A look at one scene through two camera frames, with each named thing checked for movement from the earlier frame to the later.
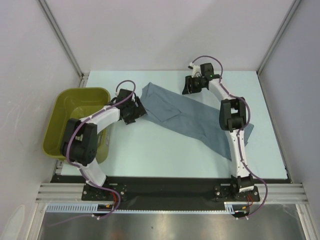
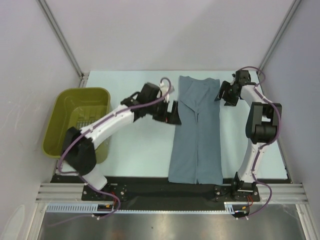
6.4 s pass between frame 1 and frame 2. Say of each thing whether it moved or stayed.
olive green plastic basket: stayed
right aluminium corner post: stayed
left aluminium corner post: stayed
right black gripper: moved
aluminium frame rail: stayed
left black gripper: moved
